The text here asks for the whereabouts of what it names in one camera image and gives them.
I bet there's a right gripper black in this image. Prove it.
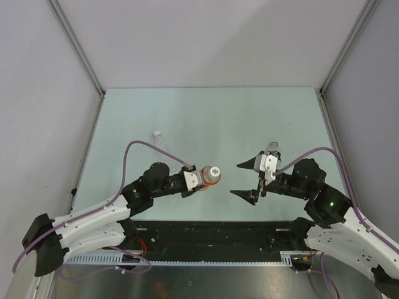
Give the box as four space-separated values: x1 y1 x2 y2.
230 156 310 205

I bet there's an orange label bottle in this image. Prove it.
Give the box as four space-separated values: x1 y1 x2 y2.
201 166 221 191

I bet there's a blue label water bottle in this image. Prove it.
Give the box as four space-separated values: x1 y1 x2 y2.
266 141 282 169

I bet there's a clear unlabelled plastic bottle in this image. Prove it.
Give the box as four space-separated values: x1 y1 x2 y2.
153 134 171 153

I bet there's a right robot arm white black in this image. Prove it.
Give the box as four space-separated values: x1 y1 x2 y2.
232 151 398 298

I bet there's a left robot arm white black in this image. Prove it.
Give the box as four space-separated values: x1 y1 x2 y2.
22 163 204 277

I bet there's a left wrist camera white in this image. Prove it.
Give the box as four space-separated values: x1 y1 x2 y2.
183 168 204 191

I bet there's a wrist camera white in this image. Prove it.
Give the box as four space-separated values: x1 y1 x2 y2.
183 168 204 191
253 151 281 186

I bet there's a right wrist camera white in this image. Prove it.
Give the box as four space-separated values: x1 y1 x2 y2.
253 151 281 186

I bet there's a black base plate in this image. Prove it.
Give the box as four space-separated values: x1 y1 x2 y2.
119 219 312 259

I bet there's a grey slotted cable duct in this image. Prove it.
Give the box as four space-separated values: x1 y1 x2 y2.
65 250 310 267

